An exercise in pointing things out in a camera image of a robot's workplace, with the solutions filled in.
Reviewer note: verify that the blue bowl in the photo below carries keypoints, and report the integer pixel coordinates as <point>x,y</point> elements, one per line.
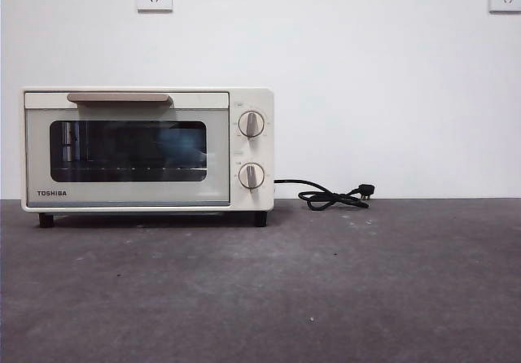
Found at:
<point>179,143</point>

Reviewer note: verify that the beige timer oven knob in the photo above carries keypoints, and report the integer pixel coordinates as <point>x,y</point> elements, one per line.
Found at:
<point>251,176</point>

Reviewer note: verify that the beige temperature oven knob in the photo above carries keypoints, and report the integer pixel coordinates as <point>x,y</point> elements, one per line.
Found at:
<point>251,124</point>

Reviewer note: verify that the white Toshiba toaster oven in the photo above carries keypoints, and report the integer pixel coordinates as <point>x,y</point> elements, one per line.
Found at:
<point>250,98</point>

